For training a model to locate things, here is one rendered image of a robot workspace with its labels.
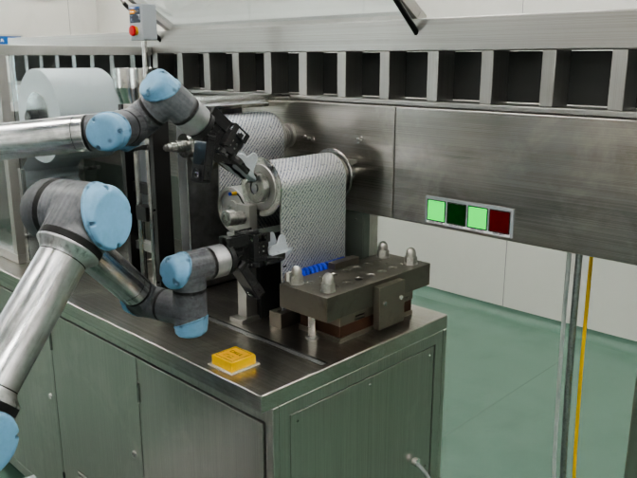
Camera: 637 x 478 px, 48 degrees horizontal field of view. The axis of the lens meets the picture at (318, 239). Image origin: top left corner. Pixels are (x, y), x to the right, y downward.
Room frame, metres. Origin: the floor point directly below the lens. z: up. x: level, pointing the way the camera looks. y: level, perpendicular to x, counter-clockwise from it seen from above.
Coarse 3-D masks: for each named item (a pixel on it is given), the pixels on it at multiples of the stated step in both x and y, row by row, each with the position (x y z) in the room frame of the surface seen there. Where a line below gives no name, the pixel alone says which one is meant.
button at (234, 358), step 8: (224, 352) 1.47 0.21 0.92; (232, 352) 1.47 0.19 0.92; (240, 352) 1.47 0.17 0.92; (248, 352) 1.47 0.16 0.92; (216, 360) 1.44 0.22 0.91; (224, 360) 1.42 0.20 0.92; (232, 360) 1.42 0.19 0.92; (240, 360) 1.43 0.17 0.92; (248, 360) 1.44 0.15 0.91; (224, 368) 1.42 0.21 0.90; (232, 368) 1.41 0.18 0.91; (240, 368) 1.42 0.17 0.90
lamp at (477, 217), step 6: (468, 210) 1.69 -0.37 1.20; (474, 210) 1.68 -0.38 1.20; (480, 210) 1.67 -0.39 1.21; (486, 210) 1.65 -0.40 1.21; (468, 216) 1.69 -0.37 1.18; (474, 216) 1.68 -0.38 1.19; (480, 216) 1.67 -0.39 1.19; (468, 222) 1.69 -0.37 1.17; (474, 222) 1.68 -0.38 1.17; (480, 222) 1.67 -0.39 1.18; (480, 228) 1.67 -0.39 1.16
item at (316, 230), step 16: (288, 208) 1.71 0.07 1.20; (304, 208) 1.75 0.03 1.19; (320, 208) 1.80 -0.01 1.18; (336, 208) 1.84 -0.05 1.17; (288, 224) 1.71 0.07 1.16; (304, 224) 1.75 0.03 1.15; (320, 224) 1.80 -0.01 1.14; (336, 224) 1.84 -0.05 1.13; (288, 240) 1.71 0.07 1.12; (304, 240) 1.75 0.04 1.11; (320, 240) 1.80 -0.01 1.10; (336, 240) 1.84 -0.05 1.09; (288, 256) 1.71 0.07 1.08; (304, 256) 1.75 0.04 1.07; (320, 256) 1.80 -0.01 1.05; (336, 256) 1.84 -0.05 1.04
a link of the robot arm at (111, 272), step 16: (32, 192) 1.26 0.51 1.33; (32, 224) 1.24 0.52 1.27; (112, 256) 1.42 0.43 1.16; (96, 272) 1.41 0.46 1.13; (112, 272) 1.42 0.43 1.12; (128, 272) 1.46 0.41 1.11; (112, 288) 1.45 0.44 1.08; (128, 288) 1.46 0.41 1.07; (144, 288) 1.50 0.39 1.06; (160, 288) 1.54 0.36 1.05; (128, 304) 1.50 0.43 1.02; (144, 304) 1.51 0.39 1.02
